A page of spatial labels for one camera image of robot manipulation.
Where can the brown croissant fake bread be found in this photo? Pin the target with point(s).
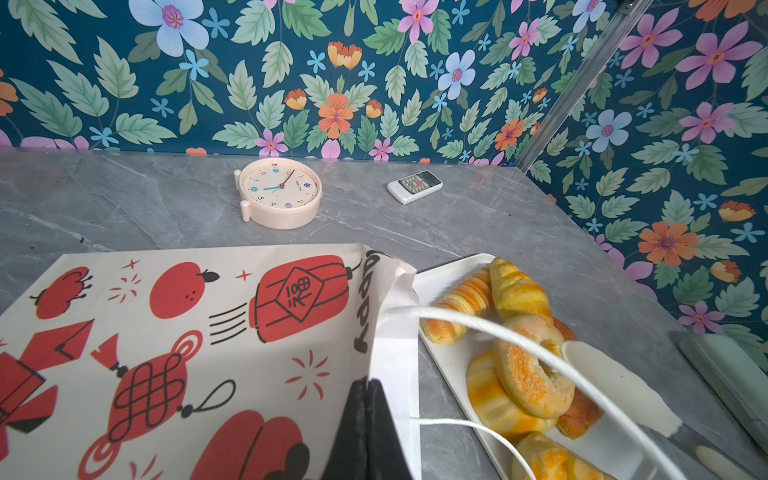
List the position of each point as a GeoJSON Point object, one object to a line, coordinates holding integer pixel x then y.
{"type": "Point", "coordinates": [580, 417]}

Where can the pale green box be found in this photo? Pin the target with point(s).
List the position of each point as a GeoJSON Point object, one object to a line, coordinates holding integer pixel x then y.
{"type": "Point", "coordinates": [735, 378]}

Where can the pink round clock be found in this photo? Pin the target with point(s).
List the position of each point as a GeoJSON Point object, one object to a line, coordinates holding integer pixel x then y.
{"type": "Point", "coordinates": [278, 193]}

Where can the orange swirl fake bread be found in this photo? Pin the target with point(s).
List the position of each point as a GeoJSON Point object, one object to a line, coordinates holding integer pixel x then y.
{"type": "Point", "coordinates": [550, 460]}

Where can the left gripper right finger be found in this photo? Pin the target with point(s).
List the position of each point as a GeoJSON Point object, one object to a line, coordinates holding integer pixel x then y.
{"type": "Point", "coordinates": [385, 456]}

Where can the round bundt fake bread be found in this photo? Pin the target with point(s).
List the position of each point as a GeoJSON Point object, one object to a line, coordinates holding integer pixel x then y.
{"type": "Point", "coordinates": [495, 408]}

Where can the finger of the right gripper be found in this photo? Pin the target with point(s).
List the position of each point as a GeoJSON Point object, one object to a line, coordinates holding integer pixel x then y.
{"type": "Point", "coordinates": [648, 409]}

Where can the ring donut fake bread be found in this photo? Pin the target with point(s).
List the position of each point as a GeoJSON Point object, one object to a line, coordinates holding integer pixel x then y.
{"type": "Point", "coordinates": [537, 388]}

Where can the long yellow fake bread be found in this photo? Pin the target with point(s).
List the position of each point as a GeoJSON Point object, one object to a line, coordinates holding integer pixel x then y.
{"type": "Point", "coordinates": [472, 297]}

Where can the pale yellow croissant bread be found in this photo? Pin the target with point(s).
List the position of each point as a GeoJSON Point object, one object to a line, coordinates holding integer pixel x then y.
{"type": "Point", "coordinates": [515, 293]}

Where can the white remote control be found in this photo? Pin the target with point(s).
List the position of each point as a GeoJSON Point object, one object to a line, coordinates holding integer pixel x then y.
{"type": "Point", "coordinates": [414, 187]}

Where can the red white paper bag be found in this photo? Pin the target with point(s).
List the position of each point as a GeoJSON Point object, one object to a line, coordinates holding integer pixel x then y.
{"type": "Point", "coordinates": [219, 363]}

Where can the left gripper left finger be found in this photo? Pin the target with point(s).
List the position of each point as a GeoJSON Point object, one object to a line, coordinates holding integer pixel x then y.
{"type": "Point", "coordinates": [348, 456]}

